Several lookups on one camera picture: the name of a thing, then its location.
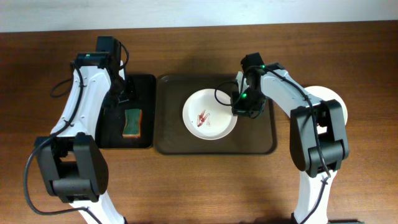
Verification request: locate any green and orange sponge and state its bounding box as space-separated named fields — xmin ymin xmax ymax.
xmin=122 ymin=108 xmax=142 ymax=138

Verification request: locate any white plate stained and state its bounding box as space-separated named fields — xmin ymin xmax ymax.
xmin=182 ymin=88 xmax=238 ymax=141

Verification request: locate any pale green front plate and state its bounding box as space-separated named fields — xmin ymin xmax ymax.
xmin=305 ymin=86 xmax=348 ymax=124

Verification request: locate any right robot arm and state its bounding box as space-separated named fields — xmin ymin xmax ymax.
xmin=231 ymin=53 xmax=349 ymax=223

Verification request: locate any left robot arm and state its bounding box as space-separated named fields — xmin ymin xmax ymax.
xmin=26 ymin=36 xmax=134 ymax=223

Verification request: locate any black plastic tray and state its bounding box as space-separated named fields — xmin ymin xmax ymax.
xmin=95 ymin=75 xmax=156 ymax=149

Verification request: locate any brown serving tray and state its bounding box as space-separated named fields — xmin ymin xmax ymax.
xmin=153 ymin=74 xmax=277 ymax=155

